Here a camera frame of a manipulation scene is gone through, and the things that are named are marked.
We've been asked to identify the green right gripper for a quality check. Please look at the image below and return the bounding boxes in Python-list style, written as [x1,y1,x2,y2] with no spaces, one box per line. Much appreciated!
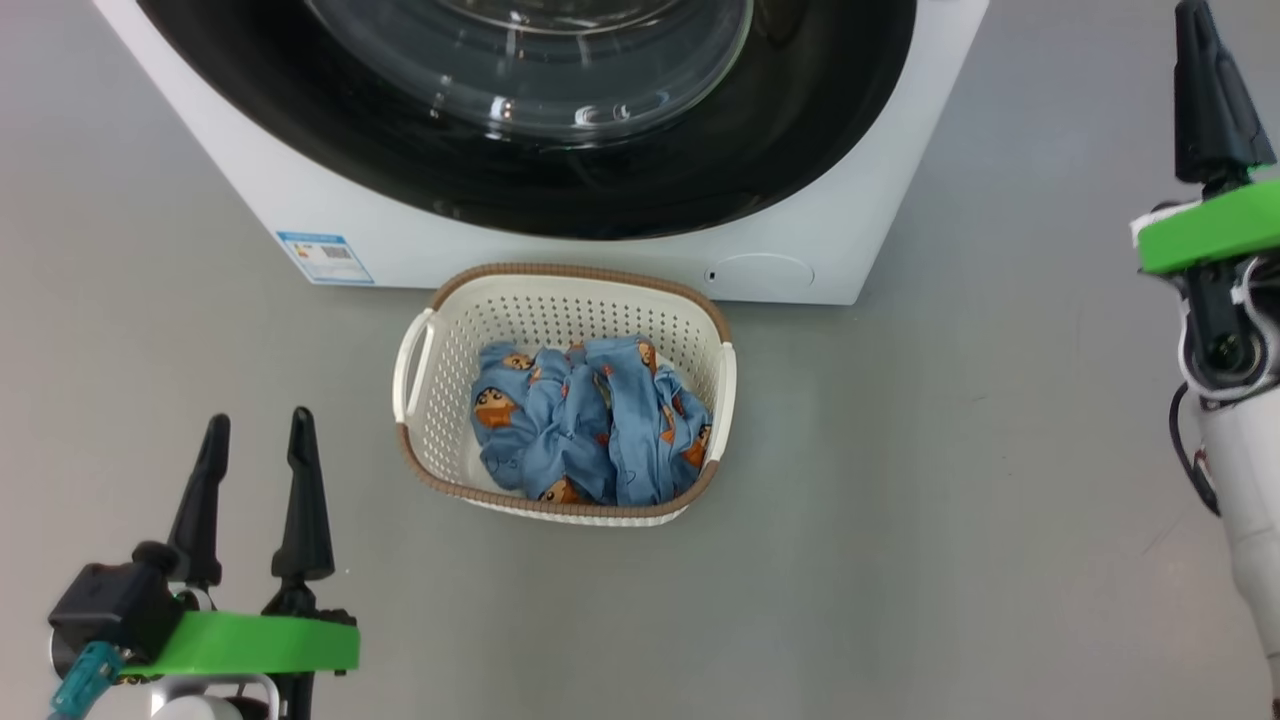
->
[1135,0,1280,401]

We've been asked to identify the round washer filter cover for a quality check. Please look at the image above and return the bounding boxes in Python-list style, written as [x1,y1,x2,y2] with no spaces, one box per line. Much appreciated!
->
[705,253,816,298]

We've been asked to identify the white front-load washing machine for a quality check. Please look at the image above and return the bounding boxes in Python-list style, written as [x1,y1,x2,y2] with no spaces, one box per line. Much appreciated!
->
[92,0,991,306]

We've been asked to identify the blue energy label sticker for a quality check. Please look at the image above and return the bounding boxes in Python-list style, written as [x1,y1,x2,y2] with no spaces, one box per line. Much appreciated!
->
[277,232,375,286]

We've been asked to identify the black glass washer door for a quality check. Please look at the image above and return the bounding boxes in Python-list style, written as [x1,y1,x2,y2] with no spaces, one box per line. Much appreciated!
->
[135,0,918,241]

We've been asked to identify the cream perforated laundry basket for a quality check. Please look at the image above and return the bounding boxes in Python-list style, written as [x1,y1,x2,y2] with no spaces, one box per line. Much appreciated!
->
[392,263,738,527]

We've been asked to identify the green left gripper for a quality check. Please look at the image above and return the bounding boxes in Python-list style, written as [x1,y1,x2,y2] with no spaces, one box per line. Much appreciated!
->
[120,406,361,720]

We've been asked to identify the blue cartoon print clothes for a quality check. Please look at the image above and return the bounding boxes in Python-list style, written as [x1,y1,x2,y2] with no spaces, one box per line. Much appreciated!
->
[470,336,713,506]

